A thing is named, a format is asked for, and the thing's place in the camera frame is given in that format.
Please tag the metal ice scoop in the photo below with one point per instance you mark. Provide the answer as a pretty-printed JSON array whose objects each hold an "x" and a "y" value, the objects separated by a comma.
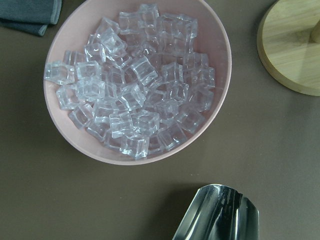
[{"x": 219, "y": 212}]

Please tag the wooden cup rack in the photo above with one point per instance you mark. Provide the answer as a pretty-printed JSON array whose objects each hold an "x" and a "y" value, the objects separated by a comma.
[{"x": 288, "y": 44}]

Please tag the grey folded cloth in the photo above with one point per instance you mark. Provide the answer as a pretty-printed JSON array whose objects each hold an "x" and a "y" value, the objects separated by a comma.
[{"x": 31, "y": 16}]

